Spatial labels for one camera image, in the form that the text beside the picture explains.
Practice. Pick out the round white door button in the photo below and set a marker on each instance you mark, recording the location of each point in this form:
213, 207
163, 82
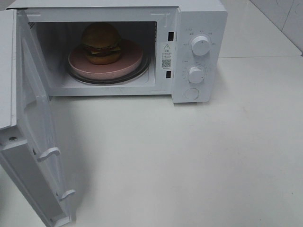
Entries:
192, 93

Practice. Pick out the pink round plate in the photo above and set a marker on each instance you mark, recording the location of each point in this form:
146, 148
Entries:
131, 56

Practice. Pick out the burger with sesame bun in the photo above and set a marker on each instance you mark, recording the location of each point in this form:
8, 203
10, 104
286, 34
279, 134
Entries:
101, 43

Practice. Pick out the white microwave door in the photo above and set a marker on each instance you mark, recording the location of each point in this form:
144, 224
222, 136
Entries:
29, 152

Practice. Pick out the lower white timer knob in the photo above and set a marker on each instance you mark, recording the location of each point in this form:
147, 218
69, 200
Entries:
196, 75

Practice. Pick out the white warning label sticker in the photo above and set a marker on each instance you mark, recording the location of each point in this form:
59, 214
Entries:
166, 55

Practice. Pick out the white microwave oven body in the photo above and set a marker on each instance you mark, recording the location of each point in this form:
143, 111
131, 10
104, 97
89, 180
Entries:
59, 25

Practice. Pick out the upper white power knob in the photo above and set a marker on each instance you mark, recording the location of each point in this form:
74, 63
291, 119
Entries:
200, 45

